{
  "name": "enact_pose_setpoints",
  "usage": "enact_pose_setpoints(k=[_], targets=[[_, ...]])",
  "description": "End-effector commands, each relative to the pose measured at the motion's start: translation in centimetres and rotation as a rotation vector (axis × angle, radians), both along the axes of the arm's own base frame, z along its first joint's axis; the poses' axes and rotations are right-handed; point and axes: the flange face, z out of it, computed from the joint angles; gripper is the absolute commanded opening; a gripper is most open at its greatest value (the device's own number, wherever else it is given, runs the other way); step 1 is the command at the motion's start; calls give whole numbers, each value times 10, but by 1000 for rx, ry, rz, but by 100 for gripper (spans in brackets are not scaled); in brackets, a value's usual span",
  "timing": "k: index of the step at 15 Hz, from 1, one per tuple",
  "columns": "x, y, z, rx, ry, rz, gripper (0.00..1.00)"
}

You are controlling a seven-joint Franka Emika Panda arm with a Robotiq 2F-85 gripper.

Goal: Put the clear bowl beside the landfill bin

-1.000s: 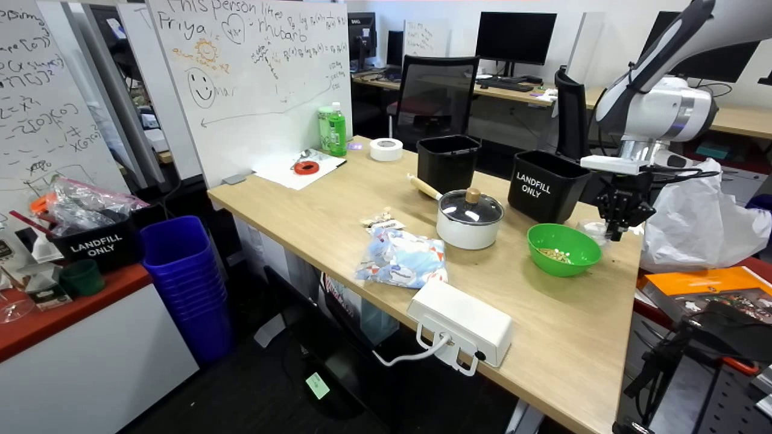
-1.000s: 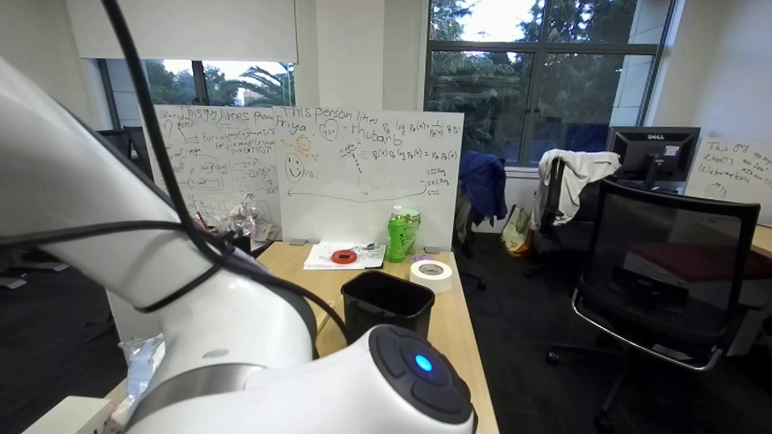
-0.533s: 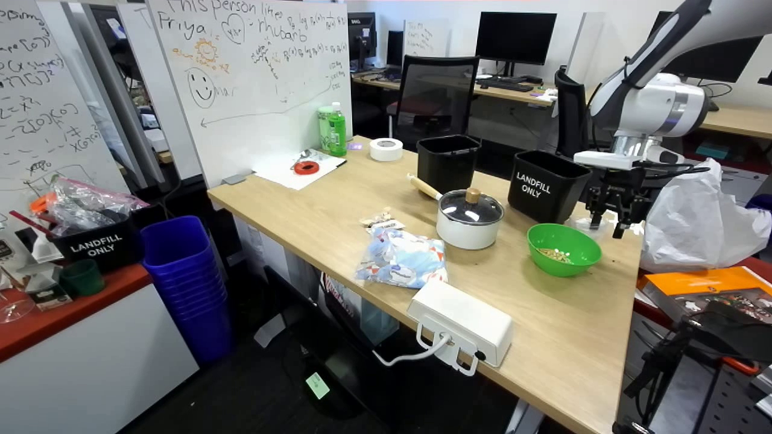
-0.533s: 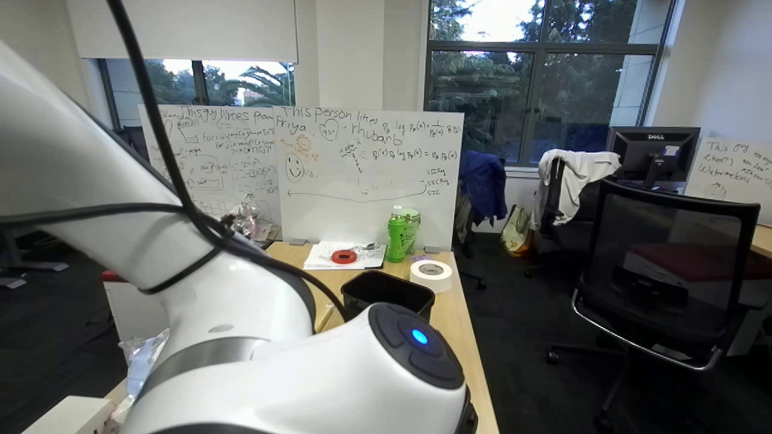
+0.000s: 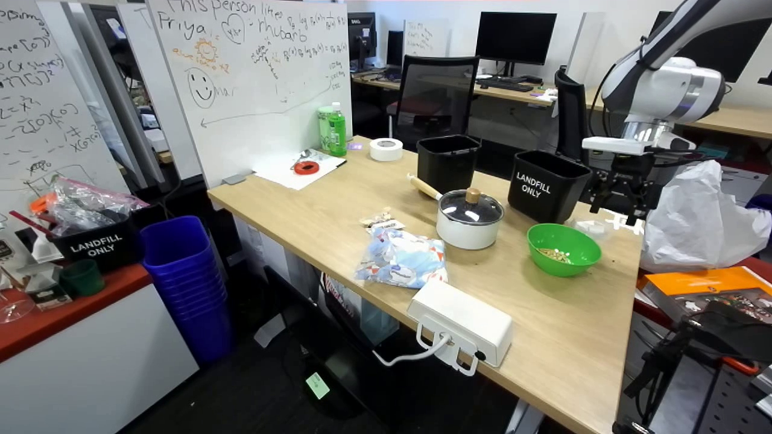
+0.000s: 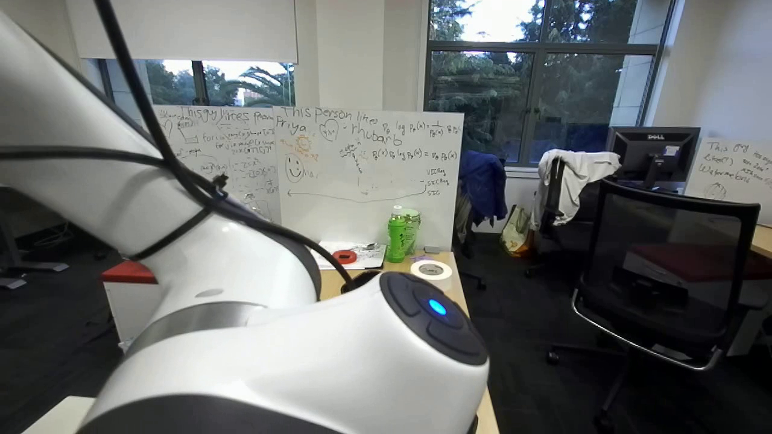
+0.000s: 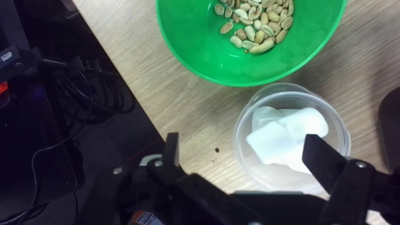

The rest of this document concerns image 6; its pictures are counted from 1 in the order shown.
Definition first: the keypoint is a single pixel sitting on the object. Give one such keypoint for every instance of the white tape roll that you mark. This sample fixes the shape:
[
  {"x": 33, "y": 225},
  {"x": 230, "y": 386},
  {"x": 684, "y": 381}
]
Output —
[{"x": 432, "y": 272}]

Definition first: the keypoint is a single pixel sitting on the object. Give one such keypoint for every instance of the white cabinet with red top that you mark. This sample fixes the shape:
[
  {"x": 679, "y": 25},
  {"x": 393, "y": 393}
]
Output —
[{"x": 135, "y": 310}]

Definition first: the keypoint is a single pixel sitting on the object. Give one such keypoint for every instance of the blue jacket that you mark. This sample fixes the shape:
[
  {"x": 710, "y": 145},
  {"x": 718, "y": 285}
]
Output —
[{"x": 484, "y": 184}]

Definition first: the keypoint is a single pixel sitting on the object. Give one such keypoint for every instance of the white paper sheet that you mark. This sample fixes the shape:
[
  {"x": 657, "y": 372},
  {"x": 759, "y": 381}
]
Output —
[{"x": 372, "y": 256}]

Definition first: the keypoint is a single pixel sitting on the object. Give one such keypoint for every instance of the green wipes canister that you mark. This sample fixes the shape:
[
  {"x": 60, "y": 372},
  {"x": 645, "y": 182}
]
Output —
[{"x": 400, "y": 232}]

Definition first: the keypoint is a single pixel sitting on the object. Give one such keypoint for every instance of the small whiteboard with writing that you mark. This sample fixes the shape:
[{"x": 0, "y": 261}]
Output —
[{"x": 737, "y": 169}]

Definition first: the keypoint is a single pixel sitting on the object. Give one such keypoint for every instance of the dark window frame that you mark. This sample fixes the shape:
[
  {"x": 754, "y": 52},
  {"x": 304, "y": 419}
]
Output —
[{"x": 533, "y": 98}]

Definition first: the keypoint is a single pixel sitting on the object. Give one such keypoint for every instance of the black mesh office chair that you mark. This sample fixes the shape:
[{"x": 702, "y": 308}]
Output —
[{"x": 667, "y": 274}]

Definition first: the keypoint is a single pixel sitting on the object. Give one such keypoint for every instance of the black computer monitor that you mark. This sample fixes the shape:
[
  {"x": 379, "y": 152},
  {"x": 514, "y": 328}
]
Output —
[{"x": 655, "y": 158}]

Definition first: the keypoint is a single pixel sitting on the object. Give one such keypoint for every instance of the yellow bag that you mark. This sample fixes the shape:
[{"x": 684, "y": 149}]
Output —
[{"x": 520, "y": 232}]

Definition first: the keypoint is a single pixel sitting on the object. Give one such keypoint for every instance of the white roller blind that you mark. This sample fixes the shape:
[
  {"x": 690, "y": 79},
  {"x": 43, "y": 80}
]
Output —
[{"x": 185, "y": 32}]

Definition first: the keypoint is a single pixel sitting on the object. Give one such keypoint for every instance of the white jacket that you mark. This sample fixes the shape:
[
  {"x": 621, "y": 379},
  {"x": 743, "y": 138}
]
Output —
[{"x": 581, "y": 172}]

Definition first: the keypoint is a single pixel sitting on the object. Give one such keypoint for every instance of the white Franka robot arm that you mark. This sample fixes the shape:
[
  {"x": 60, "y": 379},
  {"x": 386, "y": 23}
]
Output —
[{"x": 242, "y": 345}]

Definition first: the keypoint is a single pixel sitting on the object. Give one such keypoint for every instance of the large whiteboard with smiley drawing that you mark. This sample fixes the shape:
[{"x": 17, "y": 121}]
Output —
[{"x": 363, "y": 169}]

